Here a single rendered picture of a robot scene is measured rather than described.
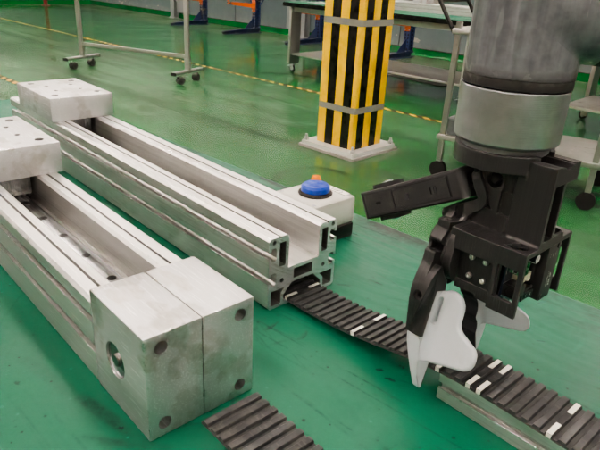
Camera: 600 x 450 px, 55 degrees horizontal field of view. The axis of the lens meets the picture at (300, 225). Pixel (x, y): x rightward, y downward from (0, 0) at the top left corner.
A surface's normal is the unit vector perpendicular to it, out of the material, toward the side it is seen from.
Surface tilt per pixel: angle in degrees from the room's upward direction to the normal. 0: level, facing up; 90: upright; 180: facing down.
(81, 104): 90
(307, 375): 0
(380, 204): 87
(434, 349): 73
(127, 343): 90
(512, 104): 90
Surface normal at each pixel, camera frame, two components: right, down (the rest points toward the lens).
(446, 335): -0.69, -0.04
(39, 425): 0.05, -0.91
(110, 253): -0.74, 0.24
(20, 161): 0.67, 0.33
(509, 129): -0.33, 0.37
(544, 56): -0.04, 0.40
